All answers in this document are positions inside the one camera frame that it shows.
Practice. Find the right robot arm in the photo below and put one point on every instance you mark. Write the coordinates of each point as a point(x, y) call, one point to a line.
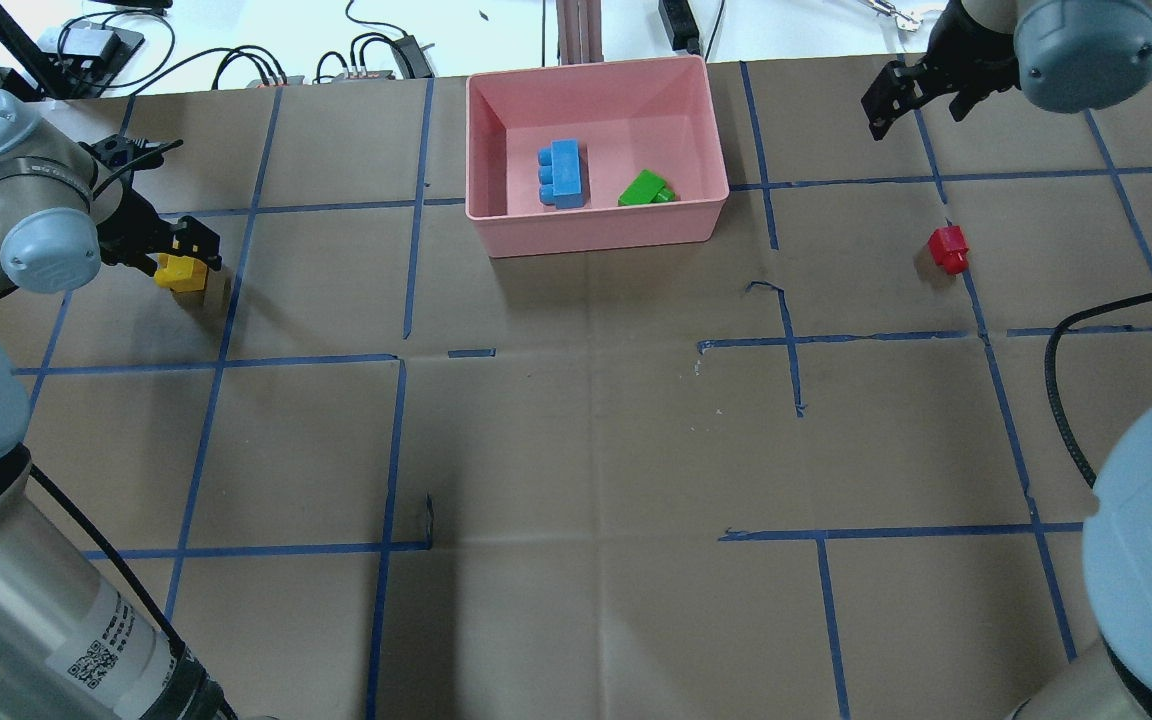
point(1065, 56)

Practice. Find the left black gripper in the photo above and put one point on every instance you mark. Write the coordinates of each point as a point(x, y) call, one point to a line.
point(128, 233)

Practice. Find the green toy block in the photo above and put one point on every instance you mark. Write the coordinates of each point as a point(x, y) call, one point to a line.
point(646, 188)

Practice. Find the black power adapter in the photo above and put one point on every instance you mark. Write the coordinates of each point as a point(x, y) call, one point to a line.
point(411, 59)

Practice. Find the blue toy block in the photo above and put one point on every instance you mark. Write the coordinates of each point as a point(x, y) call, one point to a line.
point(561, 175)

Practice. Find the aluminium frame post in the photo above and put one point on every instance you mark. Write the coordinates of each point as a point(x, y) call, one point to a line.
point(579, 31)

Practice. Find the red toy block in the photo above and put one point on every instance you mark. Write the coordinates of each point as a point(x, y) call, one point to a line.
point(949, 249)

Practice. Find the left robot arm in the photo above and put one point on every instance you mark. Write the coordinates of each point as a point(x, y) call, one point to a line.
point(79, 636)

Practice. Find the pink plastic box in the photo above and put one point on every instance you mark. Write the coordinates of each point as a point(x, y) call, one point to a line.
point(628, 116)

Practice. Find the yellow toy block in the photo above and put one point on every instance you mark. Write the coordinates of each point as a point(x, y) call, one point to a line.
point(180, 274)

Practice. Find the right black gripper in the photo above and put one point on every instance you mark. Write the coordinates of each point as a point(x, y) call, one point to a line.
point(976, 84)

